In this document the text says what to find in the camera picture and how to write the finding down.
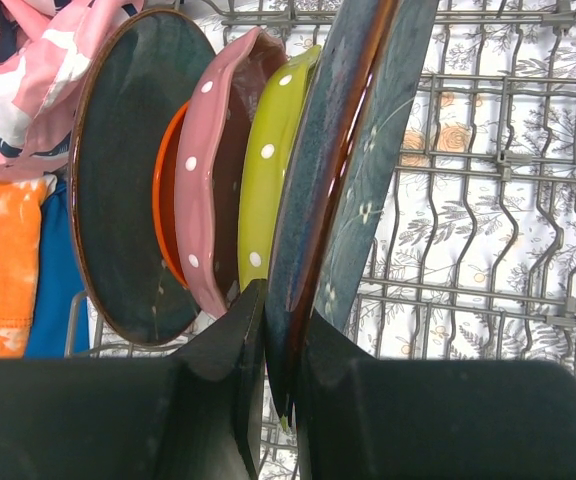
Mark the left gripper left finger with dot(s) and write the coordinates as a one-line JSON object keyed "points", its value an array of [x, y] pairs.
{"points": [[118, 415]]}

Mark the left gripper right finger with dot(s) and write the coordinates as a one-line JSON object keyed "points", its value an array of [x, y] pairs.
{"points": [[359, 417]]}

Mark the orange plate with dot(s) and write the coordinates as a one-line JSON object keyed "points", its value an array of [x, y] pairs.
{"points": [[163, 195]]}

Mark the olive polka dot plate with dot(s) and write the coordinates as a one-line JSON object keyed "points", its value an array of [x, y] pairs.
{"points": [[269, 147]]}

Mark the pink polka dot plate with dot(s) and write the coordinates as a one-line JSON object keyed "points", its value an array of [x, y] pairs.
{"points": [[209, 165]]}

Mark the dark blue plate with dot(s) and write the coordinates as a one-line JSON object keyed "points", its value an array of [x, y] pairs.
{"points": [[340, 169], [137, 82]]}

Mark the orange blue cloth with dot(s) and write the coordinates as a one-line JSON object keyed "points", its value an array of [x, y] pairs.
{"points": [[38, 273]]}

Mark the floral tablecloth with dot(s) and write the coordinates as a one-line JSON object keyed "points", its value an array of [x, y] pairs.
{"points": [[474, 255]]}

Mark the pink patterned cloth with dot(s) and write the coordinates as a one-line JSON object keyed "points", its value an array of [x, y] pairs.
{"points": [[46, 50]]}

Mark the grey wire dish rack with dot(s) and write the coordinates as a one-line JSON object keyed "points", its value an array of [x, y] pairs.
{"points": [[443, 341]]}

